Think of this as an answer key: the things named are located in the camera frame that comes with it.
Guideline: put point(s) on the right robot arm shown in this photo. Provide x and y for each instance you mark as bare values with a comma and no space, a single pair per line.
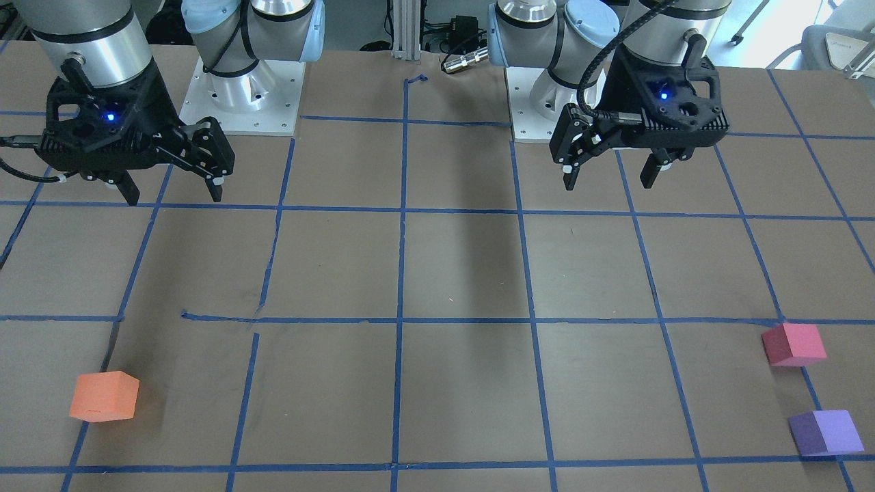
107,38

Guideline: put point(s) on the silver cable connector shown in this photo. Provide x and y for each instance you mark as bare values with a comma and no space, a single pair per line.
455,63

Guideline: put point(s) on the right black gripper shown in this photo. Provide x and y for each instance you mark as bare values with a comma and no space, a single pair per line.
158,102

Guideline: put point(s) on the aluminium frame post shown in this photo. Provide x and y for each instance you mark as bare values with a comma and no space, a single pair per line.
406,21

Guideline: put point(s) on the grey chair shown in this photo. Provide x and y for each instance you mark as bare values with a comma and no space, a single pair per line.
833,48

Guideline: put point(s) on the purple foam cube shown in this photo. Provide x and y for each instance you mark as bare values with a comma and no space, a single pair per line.
825,433

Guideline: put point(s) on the orange foam cube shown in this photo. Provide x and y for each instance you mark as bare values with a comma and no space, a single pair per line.
104,397

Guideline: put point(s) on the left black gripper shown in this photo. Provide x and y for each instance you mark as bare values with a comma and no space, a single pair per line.
621,85

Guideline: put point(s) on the red foam cube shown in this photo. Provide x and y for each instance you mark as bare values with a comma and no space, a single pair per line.
793,345

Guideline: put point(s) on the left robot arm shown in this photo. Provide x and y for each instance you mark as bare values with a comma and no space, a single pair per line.
575,43

